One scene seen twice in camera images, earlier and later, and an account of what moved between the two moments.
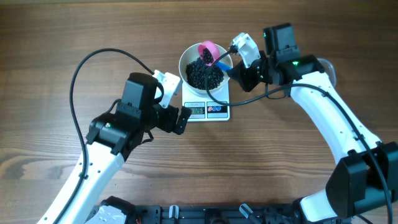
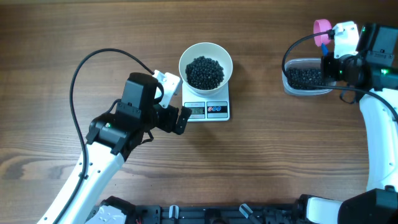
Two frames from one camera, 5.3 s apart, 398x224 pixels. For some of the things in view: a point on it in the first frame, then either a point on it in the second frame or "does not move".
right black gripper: [242, 76] to [328, 73]
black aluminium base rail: [218, 214] does not move
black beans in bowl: [196, 71] does not move
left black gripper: [169, 125] does not move
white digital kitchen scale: [203, 109] does not move
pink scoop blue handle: [209, 52] to [321, 25]
